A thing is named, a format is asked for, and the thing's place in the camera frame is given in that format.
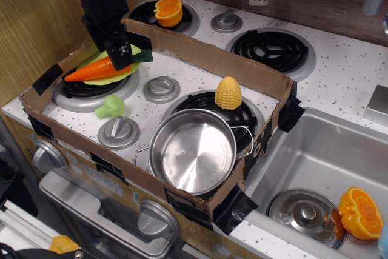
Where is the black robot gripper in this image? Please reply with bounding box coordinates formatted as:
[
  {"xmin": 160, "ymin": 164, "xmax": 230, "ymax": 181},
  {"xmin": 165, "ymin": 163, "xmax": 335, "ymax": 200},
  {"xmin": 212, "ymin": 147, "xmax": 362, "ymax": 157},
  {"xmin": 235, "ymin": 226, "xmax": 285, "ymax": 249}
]
[{"xmin": 81, "ymin": 0, "xmax": 133, "ymax": 70}]

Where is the orange toy carrot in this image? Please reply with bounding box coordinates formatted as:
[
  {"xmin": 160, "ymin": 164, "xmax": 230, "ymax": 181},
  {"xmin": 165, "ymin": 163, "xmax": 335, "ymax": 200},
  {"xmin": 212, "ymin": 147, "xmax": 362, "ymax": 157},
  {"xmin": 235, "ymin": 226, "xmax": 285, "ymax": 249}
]
[{"xmin": 64, "ymin": 56, "xmax": 133, "ymax": 82}]

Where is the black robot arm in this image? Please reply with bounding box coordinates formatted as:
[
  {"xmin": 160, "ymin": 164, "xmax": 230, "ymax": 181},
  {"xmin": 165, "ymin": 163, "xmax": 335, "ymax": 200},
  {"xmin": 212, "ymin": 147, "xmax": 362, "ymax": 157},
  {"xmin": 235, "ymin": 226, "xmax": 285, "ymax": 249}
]
[{"xmin": 80, "ymin": 0, "xmax": 133, "ymax": 70}]

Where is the light green toy plate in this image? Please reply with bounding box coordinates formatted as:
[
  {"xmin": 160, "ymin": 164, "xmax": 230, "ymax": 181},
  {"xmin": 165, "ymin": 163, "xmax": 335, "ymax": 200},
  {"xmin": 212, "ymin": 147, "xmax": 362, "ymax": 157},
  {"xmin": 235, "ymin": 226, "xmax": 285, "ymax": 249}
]
[{"xmin": 76, "ymin": 51, "xmax": 140, "ymax": 86}]

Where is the back left stove burner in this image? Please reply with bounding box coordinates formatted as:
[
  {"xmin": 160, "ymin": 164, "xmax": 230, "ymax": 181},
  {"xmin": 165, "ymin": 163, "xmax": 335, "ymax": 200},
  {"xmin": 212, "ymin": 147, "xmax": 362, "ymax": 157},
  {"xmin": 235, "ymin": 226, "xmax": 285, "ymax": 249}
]
[{"xmin": 127, "ymin": 1, "xmax": 200, "ymax": 36}]

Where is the stove burner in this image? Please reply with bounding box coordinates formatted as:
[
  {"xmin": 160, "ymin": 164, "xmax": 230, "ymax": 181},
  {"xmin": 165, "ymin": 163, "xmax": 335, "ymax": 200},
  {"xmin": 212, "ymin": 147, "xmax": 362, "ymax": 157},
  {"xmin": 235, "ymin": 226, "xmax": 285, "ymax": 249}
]
[
  {"xmin": 127, "ymin": 1, "xmax": 200, "ymax": 36},
  {"xmin": 53, "ymin": 69, "xmax": 141, "ymax": 113},
  {"xmin": 226, "ymin": 28, "xmax": 317, "ymax": 82},
  {"xmin": 162, "ymin": 90, "xmax": 264, "ymax": 156}
]

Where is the front left stove burner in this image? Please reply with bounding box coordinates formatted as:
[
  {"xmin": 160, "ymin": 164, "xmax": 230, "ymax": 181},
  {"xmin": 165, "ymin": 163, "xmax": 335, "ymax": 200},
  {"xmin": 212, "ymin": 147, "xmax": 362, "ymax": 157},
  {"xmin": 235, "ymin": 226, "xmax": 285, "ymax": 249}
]
[{"xmin": 53, "ymin": 69, "xmax": 141, "ymax": 113}]

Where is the green toy broccoli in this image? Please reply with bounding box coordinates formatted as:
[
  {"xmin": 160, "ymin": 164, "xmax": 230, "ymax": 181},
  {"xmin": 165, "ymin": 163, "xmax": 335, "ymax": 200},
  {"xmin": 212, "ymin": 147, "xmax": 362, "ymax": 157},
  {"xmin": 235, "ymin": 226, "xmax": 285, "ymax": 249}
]
[{"xmin": 94, "ymin": 95, "xmax": 125, "ymax": 118}]

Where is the orange pumpkin half on burner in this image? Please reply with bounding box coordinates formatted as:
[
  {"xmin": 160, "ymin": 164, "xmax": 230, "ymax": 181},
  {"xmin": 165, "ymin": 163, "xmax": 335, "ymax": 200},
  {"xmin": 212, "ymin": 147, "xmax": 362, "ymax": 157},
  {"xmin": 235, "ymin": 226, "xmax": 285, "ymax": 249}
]
[{"xmin": 153, "ymin": 0, "xmax": 183, "ymax": 27}]

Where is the silver stovetop knob upper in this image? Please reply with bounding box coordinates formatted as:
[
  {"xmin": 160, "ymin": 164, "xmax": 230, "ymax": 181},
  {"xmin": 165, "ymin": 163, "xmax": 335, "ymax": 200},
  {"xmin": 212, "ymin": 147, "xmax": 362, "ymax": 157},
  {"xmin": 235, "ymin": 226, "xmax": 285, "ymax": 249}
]
[{"xmin": 143, "ymin": 76, "xmax": 181, "ymax": 104}]

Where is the silver stovetop knob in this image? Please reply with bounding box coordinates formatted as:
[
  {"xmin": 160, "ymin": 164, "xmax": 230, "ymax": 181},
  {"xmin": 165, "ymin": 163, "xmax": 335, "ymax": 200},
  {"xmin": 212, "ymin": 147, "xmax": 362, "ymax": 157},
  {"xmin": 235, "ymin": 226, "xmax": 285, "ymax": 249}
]
[
  {"xmin": 143, "ymin": 76, "xmax": 181, "ymax": 104},
  {"xmin": 210, "ymin": 9, "xmax": 243, "ymax": 33},
  {"xmin": 98, "ymin": 117, "xmax": 140, "ymax": 150}
]

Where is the silver stovetop knob lower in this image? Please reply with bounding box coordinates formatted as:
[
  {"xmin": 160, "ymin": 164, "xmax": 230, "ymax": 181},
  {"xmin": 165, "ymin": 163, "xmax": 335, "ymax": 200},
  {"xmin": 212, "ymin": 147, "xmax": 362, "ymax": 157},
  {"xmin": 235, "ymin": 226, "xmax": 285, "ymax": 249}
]
[{"xmin": 98, "ymin": 117, "xmax": 140, "ymax": 150}]

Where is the silver stovetop knob back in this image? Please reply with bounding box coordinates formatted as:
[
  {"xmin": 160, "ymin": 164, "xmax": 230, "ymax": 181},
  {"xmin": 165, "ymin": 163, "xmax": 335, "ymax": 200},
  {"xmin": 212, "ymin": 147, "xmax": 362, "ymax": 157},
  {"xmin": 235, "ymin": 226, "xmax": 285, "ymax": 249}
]
[{"xmin": 210, "ymin": 9, "xmax": 243, "ymax": 33}]

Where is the silver oven knob left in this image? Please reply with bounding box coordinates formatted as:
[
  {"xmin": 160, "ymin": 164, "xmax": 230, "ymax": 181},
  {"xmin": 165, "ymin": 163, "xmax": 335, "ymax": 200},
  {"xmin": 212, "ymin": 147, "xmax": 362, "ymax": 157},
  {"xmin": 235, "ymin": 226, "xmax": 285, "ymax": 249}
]
[{"xmin": 32, "ymin": 139, "xmax": 67, "ymax": 173}]

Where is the silver oven knob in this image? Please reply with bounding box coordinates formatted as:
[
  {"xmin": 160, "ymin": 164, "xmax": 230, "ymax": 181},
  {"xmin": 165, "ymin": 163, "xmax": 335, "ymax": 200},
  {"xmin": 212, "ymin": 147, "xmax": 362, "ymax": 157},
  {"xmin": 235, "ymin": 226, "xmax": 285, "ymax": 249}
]
[
  {"xmin": 32, "ymin": 139, "xmax": 67, "ymax": 173},
  {"xmin": 137, "ymin": 199, "xmax": 179, "ymax": 240}
]

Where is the yellow toy corn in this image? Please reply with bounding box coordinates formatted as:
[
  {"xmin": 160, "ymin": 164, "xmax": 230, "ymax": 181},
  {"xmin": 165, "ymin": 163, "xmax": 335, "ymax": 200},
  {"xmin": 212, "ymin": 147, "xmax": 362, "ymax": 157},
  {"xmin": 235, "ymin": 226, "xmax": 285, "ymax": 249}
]
[{"xmin": 215, "ymin": 76, "xmax": 243, "ymax": 110}]

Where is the stainless steel pot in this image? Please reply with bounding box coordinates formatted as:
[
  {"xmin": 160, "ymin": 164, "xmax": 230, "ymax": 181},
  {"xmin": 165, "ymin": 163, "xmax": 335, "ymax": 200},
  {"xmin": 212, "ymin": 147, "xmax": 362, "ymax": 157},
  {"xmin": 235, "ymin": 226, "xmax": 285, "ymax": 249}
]
[{"xmin": 144, "ymin": 109, "xmax": 243, "ymax": 196}]

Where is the front right stove burner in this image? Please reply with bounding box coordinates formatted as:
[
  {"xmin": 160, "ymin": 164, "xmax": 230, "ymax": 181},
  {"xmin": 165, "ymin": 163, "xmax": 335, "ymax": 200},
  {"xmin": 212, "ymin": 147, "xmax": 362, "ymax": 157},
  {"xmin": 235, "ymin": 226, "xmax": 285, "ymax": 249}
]
[{"xmin": 162, "ymin": 90, "xmax": 264, "ymax": 156}]

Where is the back right stove burner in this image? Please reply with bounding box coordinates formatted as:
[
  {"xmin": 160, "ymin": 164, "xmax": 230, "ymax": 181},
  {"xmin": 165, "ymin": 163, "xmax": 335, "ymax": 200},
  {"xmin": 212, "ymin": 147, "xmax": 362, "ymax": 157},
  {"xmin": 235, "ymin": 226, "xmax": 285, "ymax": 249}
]
[{"xmin": 226, "ymin": 28, "xmax": 317, "ymax": 82}]

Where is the silver oven knob right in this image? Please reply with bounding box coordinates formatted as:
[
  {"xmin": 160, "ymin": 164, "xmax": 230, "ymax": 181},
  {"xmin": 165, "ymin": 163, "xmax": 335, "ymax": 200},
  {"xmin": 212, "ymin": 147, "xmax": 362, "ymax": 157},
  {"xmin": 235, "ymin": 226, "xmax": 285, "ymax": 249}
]
[{"xmin": 137, "ymin": 199, "xmax": 179, "ymax": 240}]

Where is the brown cardboard fence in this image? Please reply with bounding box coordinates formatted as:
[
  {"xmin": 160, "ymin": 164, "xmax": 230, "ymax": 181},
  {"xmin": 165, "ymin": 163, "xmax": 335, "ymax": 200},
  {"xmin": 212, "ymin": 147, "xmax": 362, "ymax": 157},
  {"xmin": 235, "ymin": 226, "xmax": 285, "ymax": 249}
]
[{"xmin": 19, "ymin": 19, "xmax": 299, "ymax": 234}]

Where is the orange tape piece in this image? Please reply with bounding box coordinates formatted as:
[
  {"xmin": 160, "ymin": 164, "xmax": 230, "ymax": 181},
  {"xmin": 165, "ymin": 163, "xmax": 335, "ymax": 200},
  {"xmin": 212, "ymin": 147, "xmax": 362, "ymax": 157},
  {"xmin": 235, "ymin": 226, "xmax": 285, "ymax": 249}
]
[{"xmin": 49, "ymin": 235, "xmax": 79, "ymax": 254}]

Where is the grey toy sink basin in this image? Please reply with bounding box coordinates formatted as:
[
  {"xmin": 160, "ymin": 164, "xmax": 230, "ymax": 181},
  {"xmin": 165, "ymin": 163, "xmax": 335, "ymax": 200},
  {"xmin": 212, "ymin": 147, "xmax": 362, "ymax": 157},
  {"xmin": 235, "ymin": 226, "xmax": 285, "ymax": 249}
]
[{"xmin": 243, "ymin": 109, "xmax": 387, "ymax": 258}]

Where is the steel pot lid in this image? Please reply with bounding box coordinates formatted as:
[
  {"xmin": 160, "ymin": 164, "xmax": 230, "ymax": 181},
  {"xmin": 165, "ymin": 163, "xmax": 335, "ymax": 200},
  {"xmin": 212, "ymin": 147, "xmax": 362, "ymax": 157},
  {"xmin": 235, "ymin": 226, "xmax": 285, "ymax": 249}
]
[{"xmin": 266, "ymin": 189, "xmax": 346, "ymax": 249}]

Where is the orange pumpkin half in sink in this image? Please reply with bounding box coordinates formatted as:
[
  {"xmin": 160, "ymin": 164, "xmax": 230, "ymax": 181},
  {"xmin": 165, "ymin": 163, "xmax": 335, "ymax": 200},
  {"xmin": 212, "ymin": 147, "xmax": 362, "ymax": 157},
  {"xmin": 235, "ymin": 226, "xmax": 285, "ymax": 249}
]
[{"xmin": 338, "ymin": 187, "xmax": 384, "ymax": 240}]

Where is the silver oven door handle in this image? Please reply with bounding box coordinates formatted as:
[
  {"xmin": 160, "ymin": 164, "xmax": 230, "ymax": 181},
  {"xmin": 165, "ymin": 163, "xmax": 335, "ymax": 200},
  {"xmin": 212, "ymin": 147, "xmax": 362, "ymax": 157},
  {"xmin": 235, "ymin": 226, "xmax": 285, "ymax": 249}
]
[{"xmin": 39, "ymin": 172, "xmax": 175, "ymax": 258}]

